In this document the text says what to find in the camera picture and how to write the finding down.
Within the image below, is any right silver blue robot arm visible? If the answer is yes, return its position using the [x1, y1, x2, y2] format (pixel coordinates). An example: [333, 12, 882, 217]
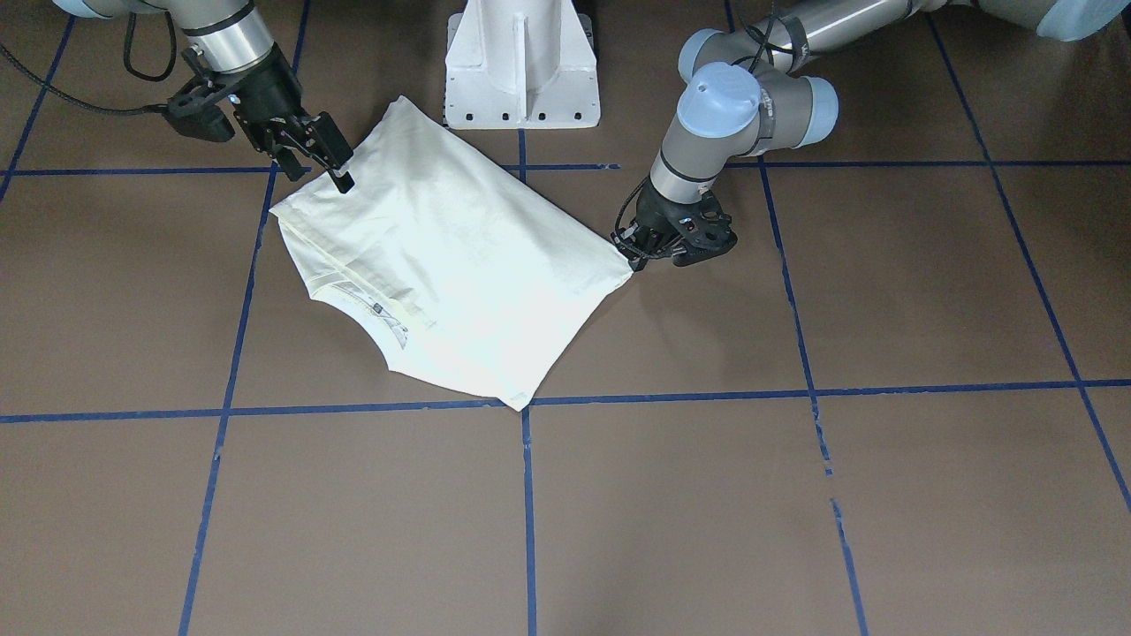
[57, 1, 354, 194]

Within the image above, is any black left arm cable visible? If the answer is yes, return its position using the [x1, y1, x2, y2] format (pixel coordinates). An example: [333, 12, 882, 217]
[733, 0, 796, 72]

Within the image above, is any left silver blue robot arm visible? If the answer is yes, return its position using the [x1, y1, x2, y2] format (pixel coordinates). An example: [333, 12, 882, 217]
[610, 1, 944, 270]

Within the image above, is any white camera post base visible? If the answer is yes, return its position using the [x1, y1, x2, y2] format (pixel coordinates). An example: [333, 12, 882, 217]
[444, 1, 602, 130]

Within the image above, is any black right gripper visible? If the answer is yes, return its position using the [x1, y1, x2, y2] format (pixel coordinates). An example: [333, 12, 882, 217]
[181, 43, 355, 194]

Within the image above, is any cream long-sleeve cat shirt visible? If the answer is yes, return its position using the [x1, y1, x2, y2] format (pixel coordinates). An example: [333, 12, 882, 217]
[271, 96, 633, 411]

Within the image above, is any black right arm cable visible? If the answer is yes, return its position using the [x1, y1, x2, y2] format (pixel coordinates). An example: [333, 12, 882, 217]
[0, 9, 191, 117]

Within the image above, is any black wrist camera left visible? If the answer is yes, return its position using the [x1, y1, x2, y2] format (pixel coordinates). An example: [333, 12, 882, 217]
[672, 209, 739, 267]

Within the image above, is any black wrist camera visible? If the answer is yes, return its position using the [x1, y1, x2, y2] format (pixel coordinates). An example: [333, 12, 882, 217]
[163, 92, 234, 141]
[672, 209, 739, 267]

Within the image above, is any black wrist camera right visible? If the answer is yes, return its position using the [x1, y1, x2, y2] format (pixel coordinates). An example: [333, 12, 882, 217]
[163, 92, 234, 141]

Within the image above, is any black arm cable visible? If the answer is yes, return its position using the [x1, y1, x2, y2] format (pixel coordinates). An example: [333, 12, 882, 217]
[733, 0, 796, 72]
[0, 9, 191, 117]

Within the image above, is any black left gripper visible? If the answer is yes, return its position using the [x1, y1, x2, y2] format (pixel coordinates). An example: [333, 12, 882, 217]
[615, 178, 723, 270]

